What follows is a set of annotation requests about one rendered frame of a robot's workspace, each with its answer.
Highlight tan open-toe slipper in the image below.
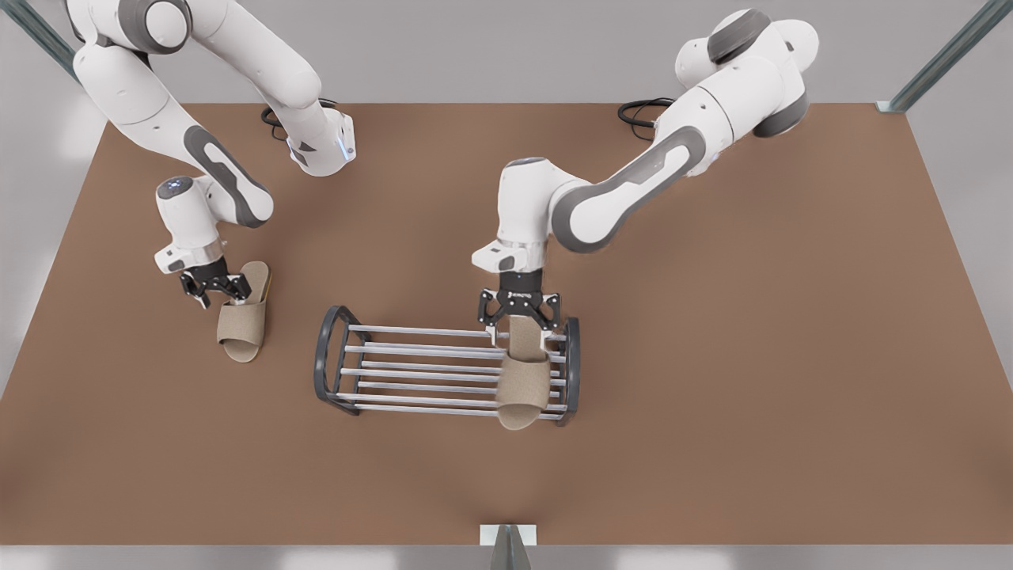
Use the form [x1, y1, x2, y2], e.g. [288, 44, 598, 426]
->
[495, 315, 553, 432]
[217, 261, 272, 364]

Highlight dark metal shoe rack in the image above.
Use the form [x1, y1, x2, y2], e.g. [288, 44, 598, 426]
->
[313, 305, 582, 428]

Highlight black cable loop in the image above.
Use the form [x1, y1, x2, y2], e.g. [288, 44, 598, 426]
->
[260, 98, 341, 144]
[617, 97, 676, 132]

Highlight silver frame post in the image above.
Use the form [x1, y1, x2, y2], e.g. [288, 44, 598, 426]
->
[480, 523, 538, 570]
[876, 0, 1013, 114]
[0, 0, 82, 82]

